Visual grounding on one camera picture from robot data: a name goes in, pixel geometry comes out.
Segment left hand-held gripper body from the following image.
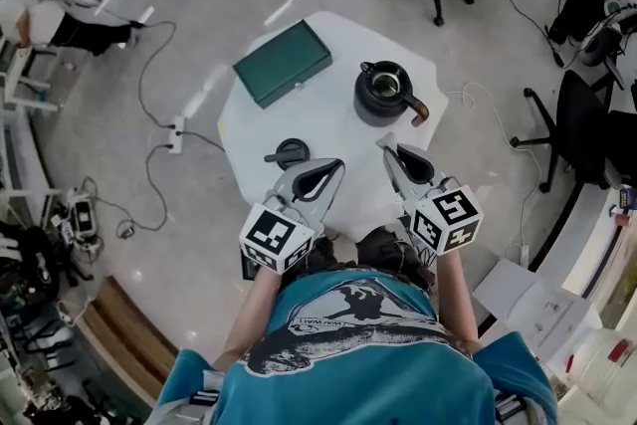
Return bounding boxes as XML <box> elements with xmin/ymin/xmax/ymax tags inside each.
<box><xmin>239</xmin><ymin>186</ymin><xmax>325</xmax><ymax>283</ymax></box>

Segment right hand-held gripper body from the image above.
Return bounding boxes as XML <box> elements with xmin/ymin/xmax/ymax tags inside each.
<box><xmin>397</xmin><ymin>172</ymin><xmax>486</xmax><ymax>258</ymax></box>

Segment black round lid item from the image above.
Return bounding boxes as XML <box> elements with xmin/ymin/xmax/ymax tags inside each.
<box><xmin>264</xmin><ymin>138</ymin><xmax>311</xmax><ymax>168</ymax></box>

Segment black cup with brown handle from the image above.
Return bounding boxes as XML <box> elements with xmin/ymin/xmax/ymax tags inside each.
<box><xmin>353</xmin><ymin>60</ymin><xmax>430</xmax><ymax>128</ymax></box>

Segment person's right forearm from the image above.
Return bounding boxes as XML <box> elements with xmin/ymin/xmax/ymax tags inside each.
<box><xmin>435</xmin><ymin>249</ymin><xmax>482</xmax><ymax>350</ymax></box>

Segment person's left forearm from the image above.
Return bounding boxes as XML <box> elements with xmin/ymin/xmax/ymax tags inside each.
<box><xmin>213</xmin><ymin>269</ymin><xmax>284</xmax><ymax>370</ymax></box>

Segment white power strip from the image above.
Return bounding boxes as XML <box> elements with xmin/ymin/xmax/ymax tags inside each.
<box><xmin>504</xmin><ymin>243</ymin><xmax>531</xmax><ymax>271</ymax></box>
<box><xmin>168</xmin><ymin>113</ymin><xmax>187</xmax><ymax>155</ymax></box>

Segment green rectangular box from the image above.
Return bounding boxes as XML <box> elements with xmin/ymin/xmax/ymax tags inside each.
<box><xmin>232</xmin><ymin>19</ymin><xmax>333</xmax><ymax>110</ymax></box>

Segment white paper sheets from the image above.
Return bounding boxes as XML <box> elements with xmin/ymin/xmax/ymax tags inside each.
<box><xmin>471</xmin><ymin>258</ymin><xmax>604</xmax><ymax>364</ymax></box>

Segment white curved counter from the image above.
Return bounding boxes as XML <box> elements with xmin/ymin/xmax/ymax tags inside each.
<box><xmin>526</xmin><ymin>183</ymin><xmax>637</xmax><ymax>301</ymax></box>

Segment person's teal printed shirt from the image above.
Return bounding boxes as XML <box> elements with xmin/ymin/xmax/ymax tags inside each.
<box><xmin>151</xmin><ymin>270</ymin><xmax>559</xmax><ymax>425</ymax></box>

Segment curved wooden counter edge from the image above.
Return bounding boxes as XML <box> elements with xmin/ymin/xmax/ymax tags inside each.
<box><xmin>81</xmin><ymin>275</ymin><xmax>181</xmax><ymax>408</ymax></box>

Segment purple small box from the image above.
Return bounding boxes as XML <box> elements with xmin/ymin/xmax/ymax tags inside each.
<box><xmin>617</xmin><ymin>185</ymin><xmax>637</xmax><ymax>218</ymax></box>

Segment grey electronic device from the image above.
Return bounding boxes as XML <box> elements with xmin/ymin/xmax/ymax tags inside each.
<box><xmin>66</xmin><ymin>187</ymin><xmax>105</xmax><ymax>249</ymax></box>

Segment white plastic jug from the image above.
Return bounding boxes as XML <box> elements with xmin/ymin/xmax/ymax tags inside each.
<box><xmin>565</xmin><ymin>327</ymin><xmax>637</xmax><ymax>410</ymax></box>

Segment black bag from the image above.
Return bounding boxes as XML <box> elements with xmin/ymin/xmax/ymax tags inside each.
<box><xmin>0</xmin><ymin>222</ymin><xmax>62</xmax><ymax>311</ymax></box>

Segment white metal rack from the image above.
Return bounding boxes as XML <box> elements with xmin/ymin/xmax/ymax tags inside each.
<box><xmin>0</xmin><ymin>37</ymin><xmax>65</xmax><ymax>113</ymax></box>

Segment black power cable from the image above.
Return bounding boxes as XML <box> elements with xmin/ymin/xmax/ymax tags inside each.
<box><xmin>129</xmin><ymin>19</ymin><xmax>179</xmax><ymax>131</ymax></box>
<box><xmin>82</xmin><ymin>130</ymin><xmax>228</xmax><ymax>240</ymax></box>

